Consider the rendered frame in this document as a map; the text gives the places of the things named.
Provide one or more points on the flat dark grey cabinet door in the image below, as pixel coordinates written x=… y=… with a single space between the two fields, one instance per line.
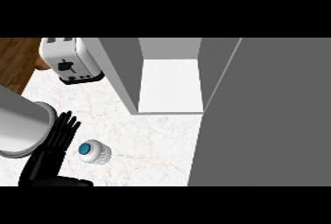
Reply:
x=266 y=116

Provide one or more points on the white toaster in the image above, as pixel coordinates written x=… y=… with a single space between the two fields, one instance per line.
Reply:
x=68 y=59

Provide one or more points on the grey open cabinet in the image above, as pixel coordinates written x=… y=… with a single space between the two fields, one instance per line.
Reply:
x=170 y=84

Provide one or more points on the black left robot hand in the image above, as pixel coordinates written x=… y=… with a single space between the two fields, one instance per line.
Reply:
x=44 y=163

